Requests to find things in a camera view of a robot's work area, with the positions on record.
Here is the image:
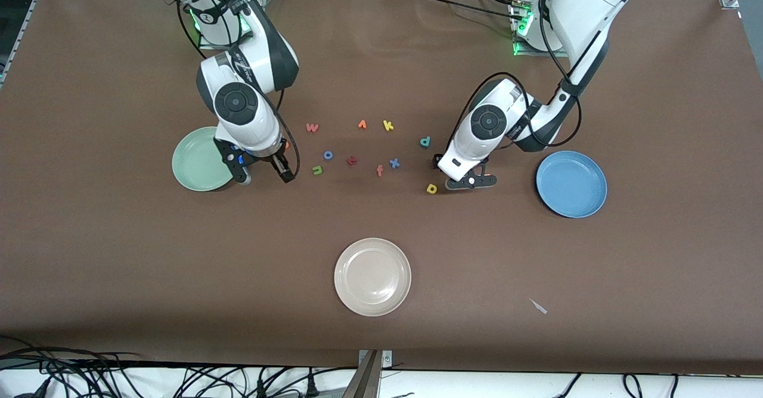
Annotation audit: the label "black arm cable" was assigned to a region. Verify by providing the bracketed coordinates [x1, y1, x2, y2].
[152, 0, 302, 179]
[454, 0, 584, 148]

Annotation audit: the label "tangled black cables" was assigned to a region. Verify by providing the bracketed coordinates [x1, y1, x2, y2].
[0, 335, 147, 398]

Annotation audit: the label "black right camera bracket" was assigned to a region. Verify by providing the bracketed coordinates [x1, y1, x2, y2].
[215, 139, 252, 184]

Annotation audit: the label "beige plate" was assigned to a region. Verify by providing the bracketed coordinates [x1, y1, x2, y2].
[334, 238, 412, 317]

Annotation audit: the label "blue plate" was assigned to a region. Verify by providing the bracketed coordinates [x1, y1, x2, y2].
[535, 151, 608, 219]

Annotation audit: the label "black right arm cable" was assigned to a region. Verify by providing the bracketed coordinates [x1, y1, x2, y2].
[152, 0, 302, 179]

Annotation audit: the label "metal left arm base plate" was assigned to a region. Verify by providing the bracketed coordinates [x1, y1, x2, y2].
[513, 0, 567, 58]

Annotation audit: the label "grey camera pole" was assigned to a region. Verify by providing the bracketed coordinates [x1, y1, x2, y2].
[343, 350, 382, 398]

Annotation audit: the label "green plate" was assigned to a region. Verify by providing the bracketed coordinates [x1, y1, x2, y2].
[172, 126, 239, 192]

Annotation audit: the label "black camera bracket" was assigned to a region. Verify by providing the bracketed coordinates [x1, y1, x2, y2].
[446, 173, 497, 191]
[215, 139, 252, 184]

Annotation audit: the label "black left camera bracket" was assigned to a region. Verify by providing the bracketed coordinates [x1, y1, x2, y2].
[446, 173, 497, 191]

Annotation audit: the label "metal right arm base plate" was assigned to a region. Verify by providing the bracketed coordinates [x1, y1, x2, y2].
[198, 0, 263, 51]

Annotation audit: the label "aluminium side rail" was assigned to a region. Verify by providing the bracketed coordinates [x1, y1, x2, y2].
[0, 0, 38, 89]

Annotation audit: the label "small metal bracket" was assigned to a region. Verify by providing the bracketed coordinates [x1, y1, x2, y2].
[358, 349, 393, 368]

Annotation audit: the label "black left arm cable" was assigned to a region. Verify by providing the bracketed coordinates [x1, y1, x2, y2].
[454, 0, 584, 148]

